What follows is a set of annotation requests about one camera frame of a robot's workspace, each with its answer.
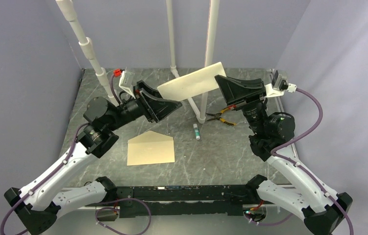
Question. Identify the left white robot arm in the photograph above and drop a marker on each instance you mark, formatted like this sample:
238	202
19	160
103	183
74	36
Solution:
40	203

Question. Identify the tan paper envelope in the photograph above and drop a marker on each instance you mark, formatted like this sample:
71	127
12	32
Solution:
150	148

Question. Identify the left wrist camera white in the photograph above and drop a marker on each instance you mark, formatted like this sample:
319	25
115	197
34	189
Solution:
125	82

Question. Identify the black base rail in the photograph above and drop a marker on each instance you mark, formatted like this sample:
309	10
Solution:
232	200

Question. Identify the white PVC pipe frame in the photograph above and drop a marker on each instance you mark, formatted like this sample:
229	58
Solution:
139	33

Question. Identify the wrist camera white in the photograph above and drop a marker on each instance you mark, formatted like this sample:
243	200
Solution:
125	82
279	85

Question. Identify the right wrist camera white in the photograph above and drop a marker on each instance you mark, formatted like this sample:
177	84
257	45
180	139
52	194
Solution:
279	85

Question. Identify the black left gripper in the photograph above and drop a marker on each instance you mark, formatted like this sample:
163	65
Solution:
150	102

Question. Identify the yellow handled pliers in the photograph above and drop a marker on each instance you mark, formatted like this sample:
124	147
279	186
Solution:
218	116

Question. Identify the white letter paper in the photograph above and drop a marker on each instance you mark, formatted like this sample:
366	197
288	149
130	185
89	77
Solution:
193	84

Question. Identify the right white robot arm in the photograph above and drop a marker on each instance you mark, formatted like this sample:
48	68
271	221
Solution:
320	207

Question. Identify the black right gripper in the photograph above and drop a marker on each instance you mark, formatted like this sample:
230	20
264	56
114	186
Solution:
235	91

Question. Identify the white green glue stick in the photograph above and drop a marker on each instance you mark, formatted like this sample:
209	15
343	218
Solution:
196	131

